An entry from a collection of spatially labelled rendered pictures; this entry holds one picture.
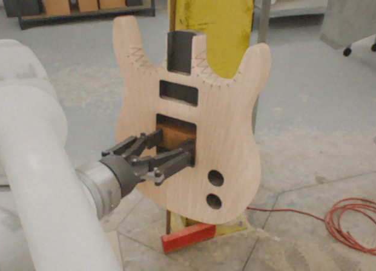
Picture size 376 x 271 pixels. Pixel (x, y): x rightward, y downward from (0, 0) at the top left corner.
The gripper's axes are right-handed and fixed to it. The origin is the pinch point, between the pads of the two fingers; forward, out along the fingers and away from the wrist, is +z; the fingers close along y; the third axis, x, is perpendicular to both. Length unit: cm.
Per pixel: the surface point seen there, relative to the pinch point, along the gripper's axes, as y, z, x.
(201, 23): -33, 65, 14
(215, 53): -30, 72, 2
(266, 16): -45, 162, 8
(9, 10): -419, 234, -24
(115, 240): -11.5, -7.0, -27.0
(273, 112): -52, 227, -75
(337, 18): 24.7, 12.3, 25.7
